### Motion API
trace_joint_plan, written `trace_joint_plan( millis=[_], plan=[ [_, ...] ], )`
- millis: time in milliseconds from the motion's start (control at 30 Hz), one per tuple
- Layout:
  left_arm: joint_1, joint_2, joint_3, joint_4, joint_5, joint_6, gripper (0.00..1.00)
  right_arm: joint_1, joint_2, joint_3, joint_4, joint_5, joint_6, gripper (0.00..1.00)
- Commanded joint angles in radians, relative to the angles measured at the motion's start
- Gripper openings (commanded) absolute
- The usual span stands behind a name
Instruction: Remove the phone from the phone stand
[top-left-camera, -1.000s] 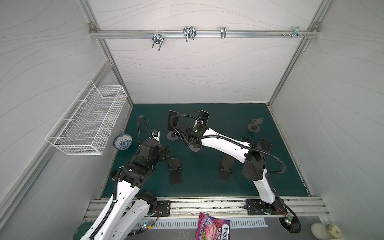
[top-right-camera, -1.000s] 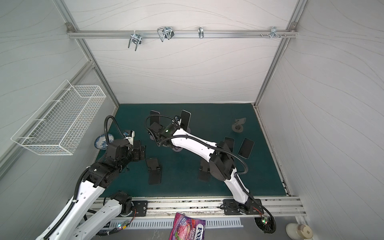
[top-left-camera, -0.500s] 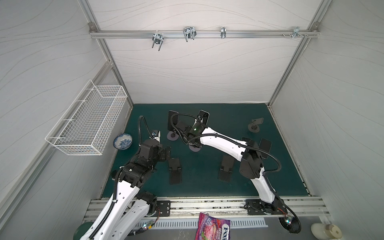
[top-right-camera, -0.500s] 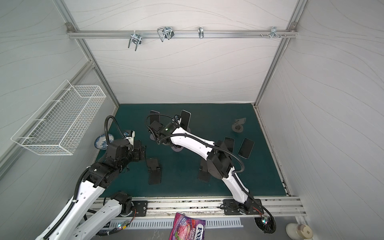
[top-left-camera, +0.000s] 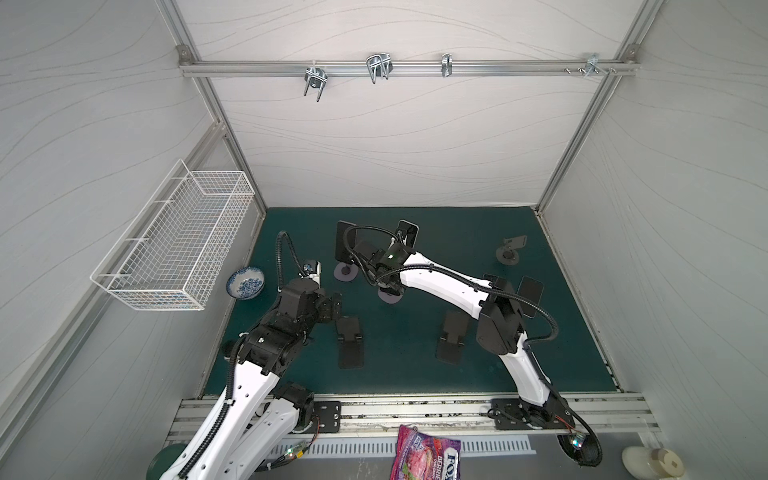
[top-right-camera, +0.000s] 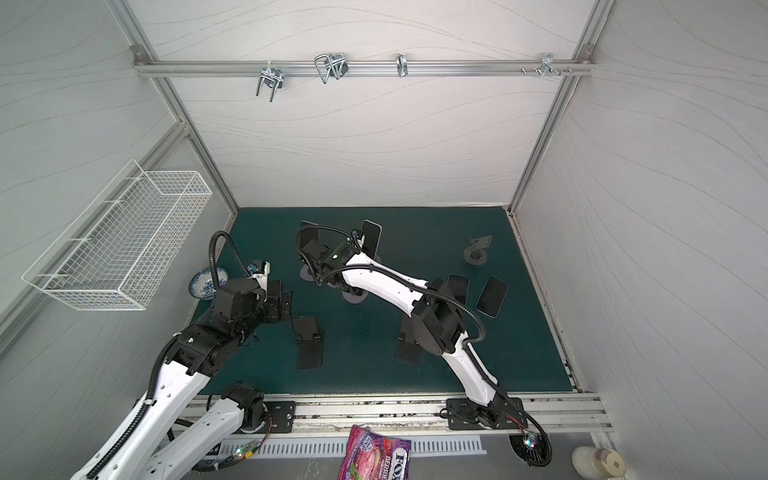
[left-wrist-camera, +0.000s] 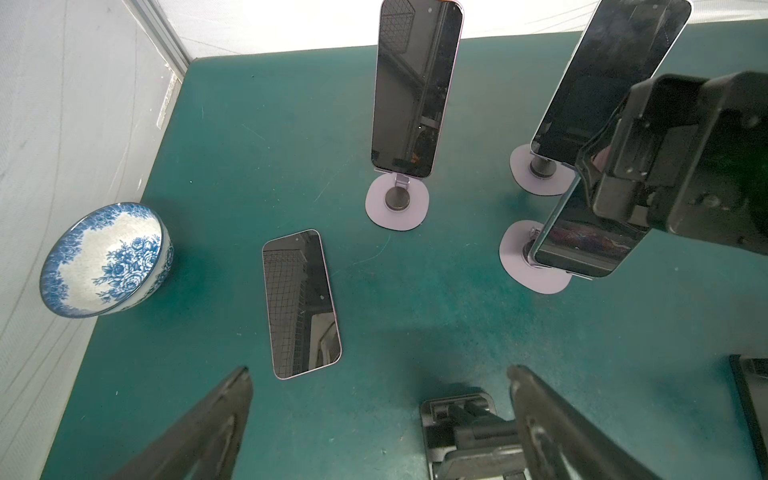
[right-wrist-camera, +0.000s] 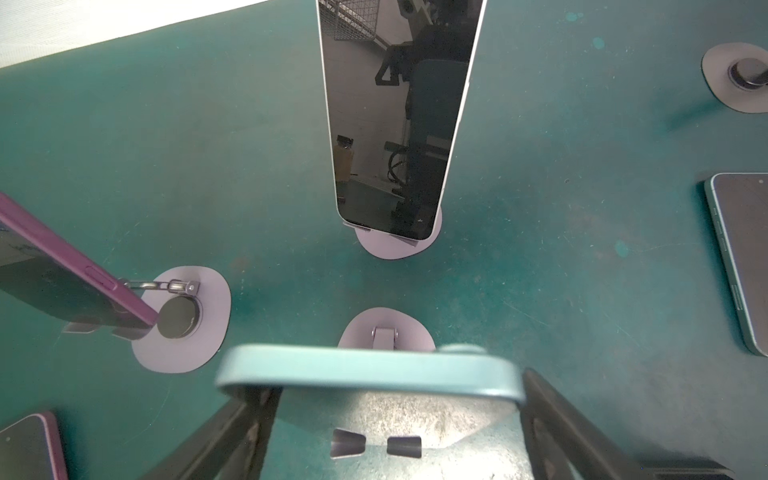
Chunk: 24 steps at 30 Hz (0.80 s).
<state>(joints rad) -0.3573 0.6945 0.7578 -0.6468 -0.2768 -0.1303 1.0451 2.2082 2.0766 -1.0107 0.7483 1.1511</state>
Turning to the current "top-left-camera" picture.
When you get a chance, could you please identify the black capped glass bottle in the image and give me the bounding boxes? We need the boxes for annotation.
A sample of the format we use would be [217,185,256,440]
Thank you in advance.
[221,340,237,361]

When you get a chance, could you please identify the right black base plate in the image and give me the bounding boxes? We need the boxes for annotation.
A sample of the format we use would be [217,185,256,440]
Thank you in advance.
[486,396,576,430]

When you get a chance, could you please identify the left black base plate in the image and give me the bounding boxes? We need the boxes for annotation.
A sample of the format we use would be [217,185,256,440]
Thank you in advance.
[294,401,342,434]

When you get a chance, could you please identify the folding stand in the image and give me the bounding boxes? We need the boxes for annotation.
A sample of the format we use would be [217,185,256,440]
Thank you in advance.
[435,311,470,365]
[336,316,364,370]

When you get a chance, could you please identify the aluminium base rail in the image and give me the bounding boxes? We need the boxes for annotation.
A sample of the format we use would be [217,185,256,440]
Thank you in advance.
[166,392,661,442]

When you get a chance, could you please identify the round stand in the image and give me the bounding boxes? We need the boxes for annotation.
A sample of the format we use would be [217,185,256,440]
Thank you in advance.
[495,235,528,266]
[333,262,359,283]
[378,289,403,305]

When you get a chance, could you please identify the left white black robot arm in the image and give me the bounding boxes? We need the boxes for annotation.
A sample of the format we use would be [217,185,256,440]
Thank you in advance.
[162,260,341,479]

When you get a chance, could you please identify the right metal bolt bracket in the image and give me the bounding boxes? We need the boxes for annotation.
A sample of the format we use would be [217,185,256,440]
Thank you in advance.
[563,54,618,78]

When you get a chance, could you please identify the pink snack bag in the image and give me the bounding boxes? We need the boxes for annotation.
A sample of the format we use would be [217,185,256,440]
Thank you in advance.
[389,425,462,480]

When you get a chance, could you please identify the small metal bracket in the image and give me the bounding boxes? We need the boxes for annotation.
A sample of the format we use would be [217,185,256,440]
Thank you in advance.
[441,53,453,78]

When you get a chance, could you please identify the teal phone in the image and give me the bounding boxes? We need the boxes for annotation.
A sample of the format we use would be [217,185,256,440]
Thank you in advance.
[517,276,544,318]

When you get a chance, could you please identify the white vent grille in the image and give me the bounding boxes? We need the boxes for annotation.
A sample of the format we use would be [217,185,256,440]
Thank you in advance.
[304,434,536,460]

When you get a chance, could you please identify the blue white ceramic bowl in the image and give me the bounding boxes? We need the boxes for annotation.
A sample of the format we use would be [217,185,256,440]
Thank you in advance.
[226,266,265,300]

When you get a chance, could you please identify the back centre phone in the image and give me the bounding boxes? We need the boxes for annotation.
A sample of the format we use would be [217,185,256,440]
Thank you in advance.
[395,220,419,248]

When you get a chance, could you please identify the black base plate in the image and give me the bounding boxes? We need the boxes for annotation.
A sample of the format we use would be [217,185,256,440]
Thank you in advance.
[294,401,342,434]
[486,396,576,430]

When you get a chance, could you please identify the front left folding stand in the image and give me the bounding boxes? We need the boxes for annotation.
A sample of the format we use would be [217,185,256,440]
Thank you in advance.
[336,316,364,370]

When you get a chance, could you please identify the left metal U-bolt clamp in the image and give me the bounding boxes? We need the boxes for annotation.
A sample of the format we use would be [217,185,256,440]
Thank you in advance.
[303,65,328,102]

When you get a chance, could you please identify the front right folding stand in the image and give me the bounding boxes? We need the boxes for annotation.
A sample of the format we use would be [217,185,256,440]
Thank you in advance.
[435,311,470,365]

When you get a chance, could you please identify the back left phone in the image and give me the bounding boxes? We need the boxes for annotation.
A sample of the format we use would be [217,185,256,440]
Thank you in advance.
[335,220,356,265]

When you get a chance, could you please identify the metal u-bolt clamp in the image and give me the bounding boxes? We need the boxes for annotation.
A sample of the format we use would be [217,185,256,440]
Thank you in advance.
[365,52,393,84]
[303,65,328,102]

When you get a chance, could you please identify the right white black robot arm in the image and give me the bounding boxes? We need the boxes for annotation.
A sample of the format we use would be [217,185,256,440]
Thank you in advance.
[336,221,603,467]

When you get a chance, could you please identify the centre metal U-bolt clamp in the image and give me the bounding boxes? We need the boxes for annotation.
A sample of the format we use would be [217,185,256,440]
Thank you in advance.
[365,52,393,84]

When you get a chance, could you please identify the white wire basket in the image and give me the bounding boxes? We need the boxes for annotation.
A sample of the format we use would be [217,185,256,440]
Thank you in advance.
[90,160,254,311]

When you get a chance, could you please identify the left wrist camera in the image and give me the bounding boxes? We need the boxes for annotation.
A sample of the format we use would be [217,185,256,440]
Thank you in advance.
[302,260,322,283]

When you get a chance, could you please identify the aluminium cross bar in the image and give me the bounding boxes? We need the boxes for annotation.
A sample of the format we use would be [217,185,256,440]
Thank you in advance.
[179,57,640,78]

